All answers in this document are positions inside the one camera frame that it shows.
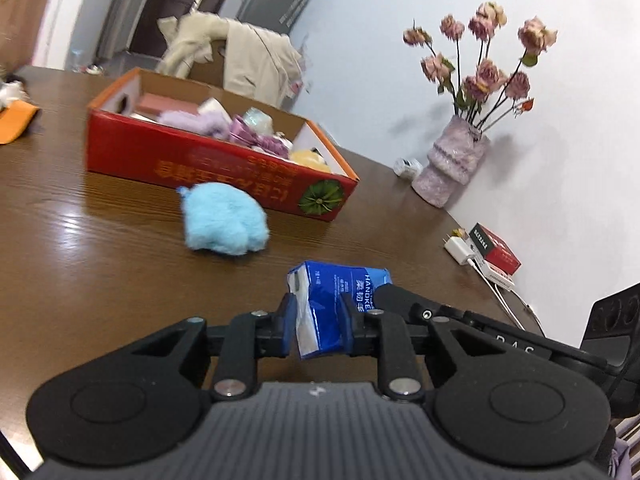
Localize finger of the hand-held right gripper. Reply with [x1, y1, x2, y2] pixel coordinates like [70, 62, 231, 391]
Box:
[375, 284, 468, 326]

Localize purple satin scrunchie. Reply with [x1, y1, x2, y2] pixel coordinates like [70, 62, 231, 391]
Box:
[250, 132, 293, 158]

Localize small white jar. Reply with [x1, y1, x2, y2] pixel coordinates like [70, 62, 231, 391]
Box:
[393, 157, 424, 178]

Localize brown chair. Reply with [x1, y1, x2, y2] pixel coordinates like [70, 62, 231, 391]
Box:
[187, 40, 226, 88]

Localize flat white box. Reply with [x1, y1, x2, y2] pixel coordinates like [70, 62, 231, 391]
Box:
[475, 255, 516, 291]

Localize red and black box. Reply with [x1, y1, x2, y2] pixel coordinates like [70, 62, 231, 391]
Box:
[467, 222, 522, 275]

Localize pale green mesh bath puff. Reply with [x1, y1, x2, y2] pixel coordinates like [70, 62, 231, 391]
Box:
[242, 107, 275, 136]

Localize red cardboard box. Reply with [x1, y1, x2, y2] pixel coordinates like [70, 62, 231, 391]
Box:
[85, 67, 360, 223]

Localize white charger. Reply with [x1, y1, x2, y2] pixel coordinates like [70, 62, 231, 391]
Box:
[442, 230, 478, 266]

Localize beige jacket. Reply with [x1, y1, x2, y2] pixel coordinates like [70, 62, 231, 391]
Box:
[156, 12, 303, 108]

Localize yellow and white plush toy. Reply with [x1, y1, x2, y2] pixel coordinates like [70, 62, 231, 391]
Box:
[289, 147, 333, 175]

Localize pink textured vase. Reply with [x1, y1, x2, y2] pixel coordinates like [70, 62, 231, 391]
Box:
[411, 115, 492, 209]

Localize orange cloth band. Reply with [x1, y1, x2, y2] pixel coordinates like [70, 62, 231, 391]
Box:
[0, 101, 41, 146]

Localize pink artificial flowers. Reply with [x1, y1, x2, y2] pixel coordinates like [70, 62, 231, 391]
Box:
[402, 1, 558, 133]

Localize light blue plush toy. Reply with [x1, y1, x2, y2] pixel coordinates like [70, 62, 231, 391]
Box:
[177, 182, 271, 256]

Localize dark brown door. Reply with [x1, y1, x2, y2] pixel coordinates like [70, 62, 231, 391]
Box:
[127, 0, 211, 58]

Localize lavender fluffy headband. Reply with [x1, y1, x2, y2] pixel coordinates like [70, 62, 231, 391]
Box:
[157, 109, 236, 140]

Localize pink rectangular block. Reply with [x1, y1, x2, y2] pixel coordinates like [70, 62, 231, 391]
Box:
[137, 92, 201, 116]

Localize mauve satin scrunchie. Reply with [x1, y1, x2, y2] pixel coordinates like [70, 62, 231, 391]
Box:
[227, 115, 273, 148]

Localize white charger cable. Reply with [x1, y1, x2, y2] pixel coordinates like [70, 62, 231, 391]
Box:
[467, 257, 546, 333]

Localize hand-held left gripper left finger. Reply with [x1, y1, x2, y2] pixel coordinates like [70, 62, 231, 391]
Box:
[125, 292, 301, 401]

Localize blue tissue pack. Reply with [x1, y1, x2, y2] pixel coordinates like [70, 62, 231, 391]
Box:
[286, 260, 392, 361]

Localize pink suitcase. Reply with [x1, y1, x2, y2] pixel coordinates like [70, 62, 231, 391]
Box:
[0, 0, 57, 73]

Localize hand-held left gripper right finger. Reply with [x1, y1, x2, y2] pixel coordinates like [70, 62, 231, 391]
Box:
[339, 294, 501, 401]

